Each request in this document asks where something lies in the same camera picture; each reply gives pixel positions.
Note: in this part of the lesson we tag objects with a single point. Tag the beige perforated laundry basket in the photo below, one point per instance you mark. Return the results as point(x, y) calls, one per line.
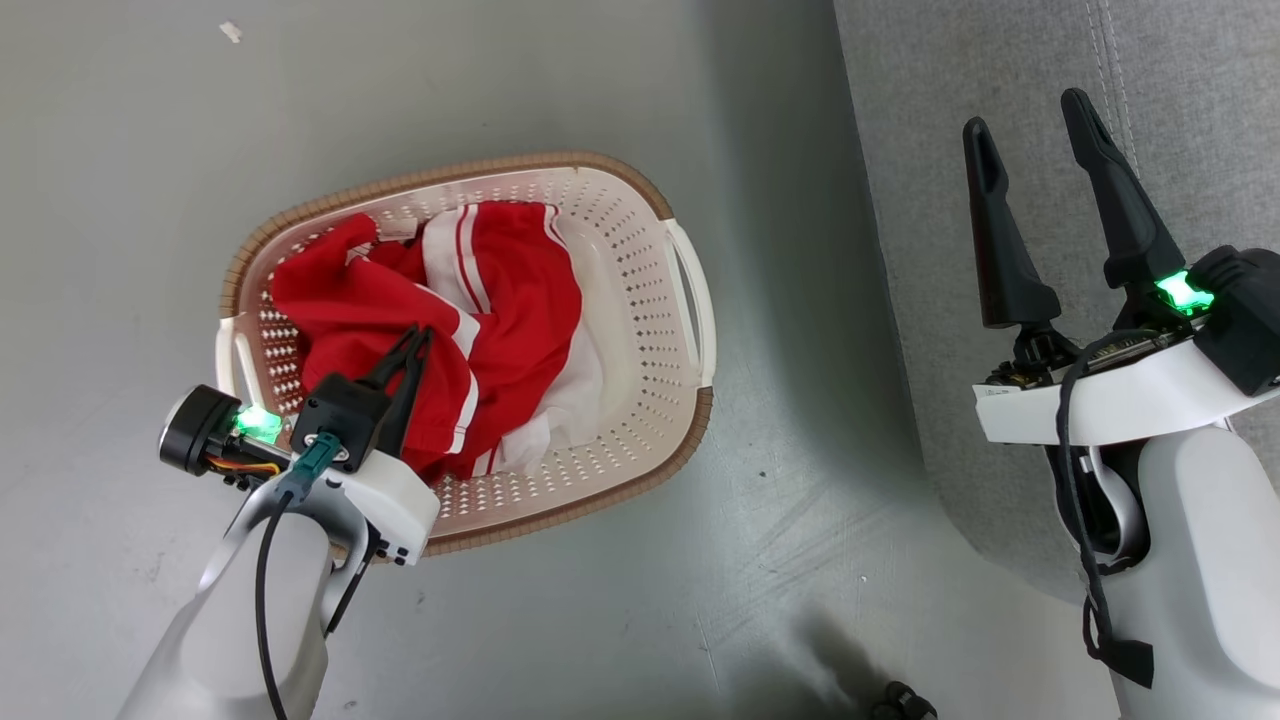
point(640, 300)

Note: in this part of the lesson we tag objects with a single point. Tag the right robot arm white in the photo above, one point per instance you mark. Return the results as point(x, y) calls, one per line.
point(1210, 570)

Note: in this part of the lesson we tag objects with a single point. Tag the wrist camera black block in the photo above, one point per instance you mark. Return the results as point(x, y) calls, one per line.
point(1245, 310)
point(345, 410)

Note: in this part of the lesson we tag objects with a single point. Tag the right wrist camera black block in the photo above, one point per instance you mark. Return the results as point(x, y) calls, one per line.
point(1245, 310)

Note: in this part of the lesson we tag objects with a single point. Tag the red and white striped garment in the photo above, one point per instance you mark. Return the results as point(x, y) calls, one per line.
point(520, 300)

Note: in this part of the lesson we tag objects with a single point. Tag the left wrist camera black block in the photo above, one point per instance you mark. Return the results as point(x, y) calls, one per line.
point(345, 410)

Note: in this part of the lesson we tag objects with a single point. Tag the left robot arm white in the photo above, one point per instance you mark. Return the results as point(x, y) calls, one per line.
point(220, 640)

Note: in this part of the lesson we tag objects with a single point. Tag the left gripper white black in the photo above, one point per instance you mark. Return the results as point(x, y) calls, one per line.
point(400, 505)

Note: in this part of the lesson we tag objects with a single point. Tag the grey fabric sofa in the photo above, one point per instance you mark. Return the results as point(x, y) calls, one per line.
point(950, 200)

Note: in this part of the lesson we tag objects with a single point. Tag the red shorts with white stripe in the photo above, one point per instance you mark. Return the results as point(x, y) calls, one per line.
point(350, 310)

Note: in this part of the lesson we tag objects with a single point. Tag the small white tape scrap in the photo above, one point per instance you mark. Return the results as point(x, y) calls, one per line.
point(231, 32)

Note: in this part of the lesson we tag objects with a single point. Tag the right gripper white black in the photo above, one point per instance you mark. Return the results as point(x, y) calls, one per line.
point(1100, 405)

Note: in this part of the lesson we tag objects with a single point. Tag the black round robot base part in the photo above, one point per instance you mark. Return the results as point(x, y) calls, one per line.
point(905, 703)

